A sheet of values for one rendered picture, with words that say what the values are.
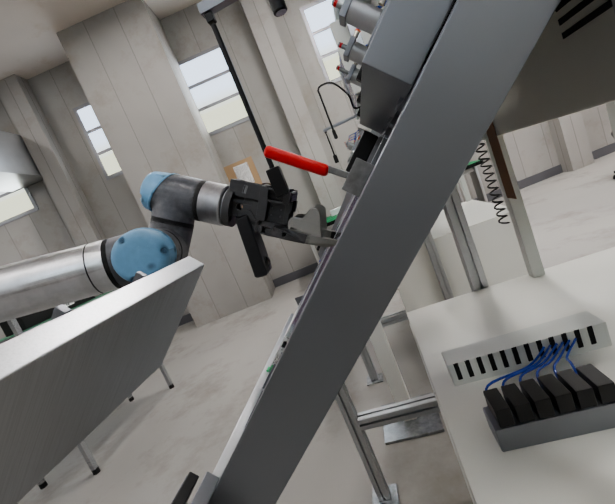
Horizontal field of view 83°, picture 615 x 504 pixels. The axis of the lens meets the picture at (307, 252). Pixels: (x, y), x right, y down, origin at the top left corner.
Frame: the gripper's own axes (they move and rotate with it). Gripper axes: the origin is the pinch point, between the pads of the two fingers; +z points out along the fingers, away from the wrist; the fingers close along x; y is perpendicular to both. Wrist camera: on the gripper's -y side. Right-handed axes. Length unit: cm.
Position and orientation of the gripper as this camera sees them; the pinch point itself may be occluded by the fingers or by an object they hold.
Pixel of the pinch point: (334, 241)
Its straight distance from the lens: 61.2
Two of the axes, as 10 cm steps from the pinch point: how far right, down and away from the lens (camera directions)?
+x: 1.4, -2.1, 9.7
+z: 9.7, 2.2, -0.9
